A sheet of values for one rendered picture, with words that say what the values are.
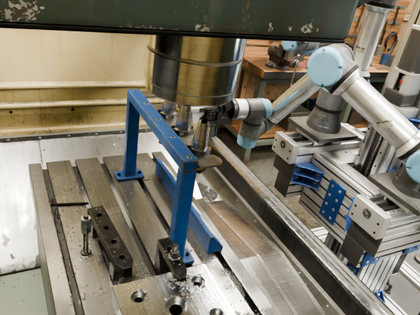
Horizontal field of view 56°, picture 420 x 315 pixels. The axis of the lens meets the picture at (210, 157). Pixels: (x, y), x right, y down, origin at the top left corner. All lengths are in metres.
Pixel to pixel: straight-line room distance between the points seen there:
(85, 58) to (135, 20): 1.21
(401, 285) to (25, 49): 2.16
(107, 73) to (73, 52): 0.16
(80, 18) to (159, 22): 0.09
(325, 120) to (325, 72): 0.51
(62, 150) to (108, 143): 0.20
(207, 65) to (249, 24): 0.09
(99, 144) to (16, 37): 0.53
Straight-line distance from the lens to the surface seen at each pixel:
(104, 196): 1.35
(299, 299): 1.38
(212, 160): 0.97
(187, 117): 1.06
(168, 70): 0.61
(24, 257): 1.53
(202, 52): 0.59
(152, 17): 0.50
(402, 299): 2.41
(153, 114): 1.14
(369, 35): 1.81
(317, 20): 0.63
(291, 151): 1.69
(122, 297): 0.92
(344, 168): 1.73
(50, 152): 1.76
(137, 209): 1.30
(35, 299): 1.43
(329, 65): 1.28
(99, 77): 1.73
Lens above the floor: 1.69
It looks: 29 degrees down
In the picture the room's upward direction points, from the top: 10 degrees clockwise
